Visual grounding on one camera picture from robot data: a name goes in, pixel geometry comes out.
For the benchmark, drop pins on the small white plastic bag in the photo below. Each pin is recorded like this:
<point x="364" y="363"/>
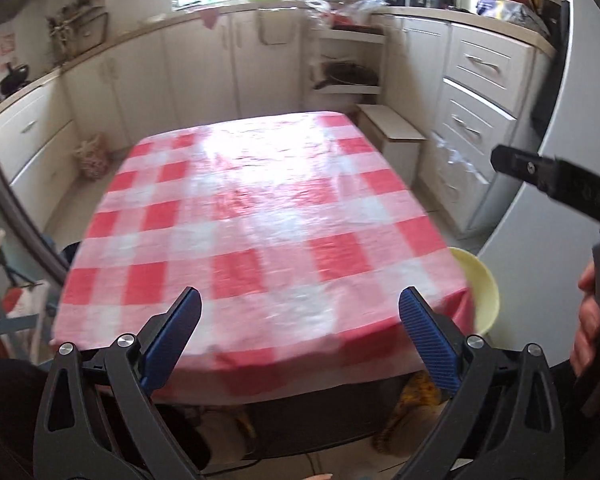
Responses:
<point x="319" y="12"/>

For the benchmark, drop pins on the yellow plastic basin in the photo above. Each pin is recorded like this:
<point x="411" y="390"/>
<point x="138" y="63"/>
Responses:
<point x="480" y="285"/>

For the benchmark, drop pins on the white cabinet with wide drawers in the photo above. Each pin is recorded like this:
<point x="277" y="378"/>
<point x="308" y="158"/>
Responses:
<point x="25" y="135"/>

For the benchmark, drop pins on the white wooden stool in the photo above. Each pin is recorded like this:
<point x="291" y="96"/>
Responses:
<point x="390" y="125"/>

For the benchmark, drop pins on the white cabinet with panel drawers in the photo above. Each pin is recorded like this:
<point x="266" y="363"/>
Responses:
<point x="480" y="80"/>

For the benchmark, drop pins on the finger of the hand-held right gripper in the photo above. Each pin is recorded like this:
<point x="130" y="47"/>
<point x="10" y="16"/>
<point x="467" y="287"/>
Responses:
<point x="525" y="167"/>

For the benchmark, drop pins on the yellow patterned cloth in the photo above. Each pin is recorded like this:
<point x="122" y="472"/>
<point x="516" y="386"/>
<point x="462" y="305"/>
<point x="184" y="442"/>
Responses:
<point x="410" y="410"/>

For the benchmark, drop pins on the kitchen utensil rack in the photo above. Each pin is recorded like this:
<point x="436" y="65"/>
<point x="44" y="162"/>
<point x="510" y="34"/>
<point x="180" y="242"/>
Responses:
<point x="77" y="30"/>

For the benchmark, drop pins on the person's right hand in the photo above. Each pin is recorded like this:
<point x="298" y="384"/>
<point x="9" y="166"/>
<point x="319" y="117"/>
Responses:
<point x="585" y="330"/>

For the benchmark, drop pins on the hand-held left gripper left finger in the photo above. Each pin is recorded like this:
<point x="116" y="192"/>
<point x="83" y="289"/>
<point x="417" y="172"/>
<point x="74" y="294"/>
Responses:
<point x="175" y="330"/>

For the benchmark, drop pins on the white cabinet with doors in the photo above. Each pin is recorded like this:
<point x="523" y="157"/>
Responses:
<point x="180" y="75"/>

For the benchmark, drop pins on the clear crumpled plastic bag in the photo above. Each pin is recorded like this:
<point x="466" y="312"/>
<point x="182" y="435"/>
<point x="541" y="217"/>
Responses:
<point x="372" y="10"/>

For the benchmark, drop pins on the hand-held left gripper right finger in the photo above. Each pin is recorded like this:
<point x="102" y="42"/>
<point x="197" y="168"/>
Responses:
<point x="430" y="340"/>

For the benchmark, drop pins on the red white checkered tablecloth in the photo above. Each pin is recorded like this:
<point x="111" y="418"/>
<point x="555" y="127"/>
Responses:
<point x="260" y="240"/>

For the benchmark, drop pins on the white shelf rack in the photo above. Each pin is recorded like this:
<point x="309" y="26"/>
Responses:
<point x="375" y="60"/>

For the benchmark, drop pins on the black wok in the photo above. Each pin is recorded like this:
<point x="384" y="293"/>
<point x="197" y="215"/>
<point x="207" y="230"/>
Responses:
<point x="15" y="80"/>

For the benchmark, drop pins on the dark glass pan lid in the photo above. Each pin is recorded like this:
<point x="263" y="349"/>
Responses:
<point x="352" y="74"/>

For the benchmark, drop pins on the red cloth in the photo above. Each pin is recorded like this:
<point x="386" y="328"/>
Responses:
<point x="211" y="19"/>

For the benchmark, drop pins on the white appliance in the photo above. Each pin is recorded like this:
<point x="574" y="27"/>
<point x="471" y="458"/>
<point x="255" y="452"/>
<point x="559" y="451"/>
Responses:
<point x="545" y="240"/>

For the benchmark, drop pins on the white hanging bin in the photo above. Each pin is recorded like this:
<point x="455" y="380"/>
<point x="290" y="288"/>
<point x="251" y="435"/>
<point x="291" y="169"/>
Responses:
<point x="279" y="27"/>

